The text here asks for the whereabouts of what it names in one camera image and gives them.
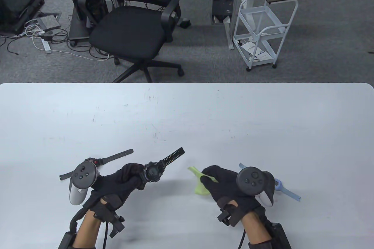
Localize green cleaning cloth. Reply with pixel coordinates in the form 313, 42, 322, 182
188, 166, 218, 195

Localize black watch with red face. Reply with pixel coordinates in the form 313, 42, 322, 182
59, 149, 134, 181

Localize black computer cart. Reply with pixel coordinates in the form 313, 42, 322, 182
60, 0, 117, 46

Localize white cable bundle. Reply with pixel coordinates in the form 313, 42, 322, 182
25, 19, 111, 62

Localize white wire rolling cart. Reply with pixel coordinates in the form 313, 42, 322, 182
233, 0, 299, 72

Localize black floor cables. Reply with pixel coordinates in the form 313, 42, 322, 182
0, 34, 20, 56

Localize grey floor plate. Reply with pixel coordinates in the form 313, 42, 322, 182
36, 13, 62, 31

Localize light blue watch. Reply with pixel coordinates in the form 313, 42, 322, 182
239, 163, 301, 202

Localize black forearm band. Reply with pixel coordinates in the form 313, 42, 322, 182
248, 240, 275, 249

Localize white paper booklet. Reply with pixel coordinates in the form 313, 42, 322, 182
241, 42, 270, 62

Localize person's left hand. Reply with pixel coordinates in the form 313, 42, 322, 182
83, 163, 146, 211

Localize black watch with grey face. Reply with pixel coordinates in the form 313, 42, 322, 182
139, 147, 185, 186

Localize black glove sensor box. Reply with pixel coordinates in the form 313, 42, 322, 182
217, 202, 243, 227
93, 199, 125, 238

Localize black wrist camera unit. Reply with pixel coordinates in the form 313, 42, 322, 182
58, 231, 77, 249
269, 223, 292, 249

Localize black open floor hatch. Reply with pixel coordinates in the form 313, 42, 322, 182
212, 0, 234, 25

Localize black mesh office chair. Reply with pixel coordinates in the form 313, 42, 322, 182
77, 0, 185, 83

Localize person's left forearm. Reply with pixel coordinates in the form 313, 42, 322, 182
72, 210, 101, 248

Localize person's right forearm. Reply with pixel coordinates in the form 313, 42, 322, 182
241, 208, 273, 243

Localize person's right hand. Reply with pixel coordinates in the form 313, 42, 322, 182
200, 165, 266, 217

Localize white metal stand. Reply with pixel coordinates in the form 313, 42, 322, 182
224, 0, 244, 51

